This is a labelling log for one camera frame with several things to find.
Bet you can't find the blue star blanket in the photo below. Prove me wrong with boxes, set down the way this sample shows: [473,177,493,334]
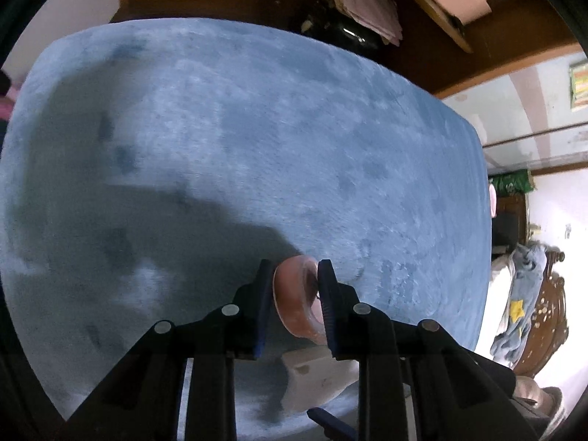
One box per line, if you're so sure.
[490,243,547,368]

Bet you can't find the wooden shelf board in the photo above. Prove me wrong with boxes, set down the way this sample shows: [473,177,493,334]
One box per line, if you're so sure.
[413,0,473,54]

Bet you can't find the white checked pillow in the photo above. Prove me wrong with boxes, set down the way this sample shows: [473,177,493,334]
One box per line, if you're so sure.
[474,254,515,359]

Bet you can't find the blue textured table cloth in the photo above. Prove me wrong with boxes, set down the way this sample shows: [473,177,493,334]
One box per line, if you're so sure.
[1,18,491,420]

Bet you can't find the white tape dispenser base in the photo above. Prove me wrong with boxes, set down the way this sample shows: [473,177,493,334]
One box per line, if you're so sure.
[281,345,359,412]

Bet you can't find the folded beige cloth stack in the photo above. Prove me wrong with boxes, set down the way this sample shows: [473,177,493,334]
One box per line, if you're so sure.
[334,0,403,46]

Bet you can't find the colourful wall poster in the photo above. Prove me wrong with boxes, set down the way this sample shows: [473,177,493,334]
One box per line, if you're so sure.
[569,61,588,111]

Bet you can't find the pink tape roll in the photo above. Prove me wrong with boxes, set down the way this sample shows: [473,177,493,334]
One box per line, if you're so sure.
[272,255,327,345]

